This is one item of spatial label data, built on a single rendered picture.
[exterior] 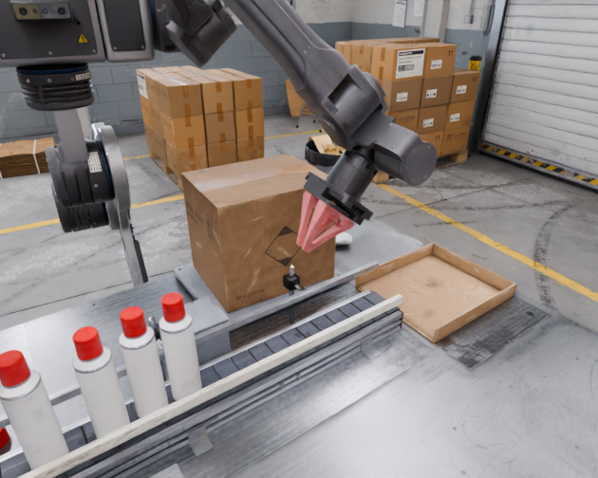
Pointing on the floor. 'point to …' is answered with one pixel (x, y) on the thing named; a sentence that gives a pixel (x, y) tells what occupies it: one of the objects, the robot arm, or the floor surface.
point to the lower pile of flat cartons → (14, 158)
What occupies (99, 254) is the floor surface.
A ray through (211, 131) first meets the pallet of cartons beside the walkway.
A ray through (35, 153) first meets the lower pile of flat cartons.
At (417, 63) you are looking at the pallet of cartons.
